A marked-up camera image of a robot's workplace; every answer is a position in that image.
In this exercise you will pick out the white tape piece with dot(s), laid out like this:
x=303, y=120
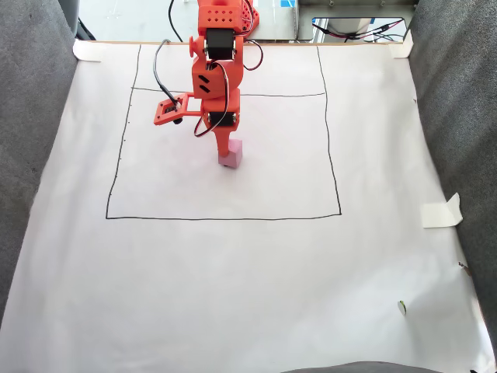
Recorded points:
x=402, y=46
x=87, y=50
x=440, y=213

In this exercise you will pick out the white paper sheet with lines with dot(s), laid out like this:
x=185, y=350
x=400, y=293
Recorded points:
x=248, y=272

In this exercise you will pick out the pink foam block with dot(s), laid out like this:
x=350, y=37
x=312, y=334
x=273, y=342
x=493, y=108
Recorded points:
x=236, y=153

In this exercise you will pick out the blue tape strip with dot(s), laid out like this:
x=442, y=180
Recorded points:
x=289, y=3

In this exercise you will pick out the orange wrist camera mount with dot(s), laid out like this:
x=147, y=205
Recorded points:
x=167, y=110

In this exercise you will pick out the grey metal frame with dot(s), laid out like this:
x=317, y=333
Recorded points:
x=349, y=8

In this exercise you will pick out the grey fabric panel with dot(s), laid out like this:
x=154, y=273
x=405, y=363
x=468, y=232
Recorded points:
x=458, y=116
x=31, y=116

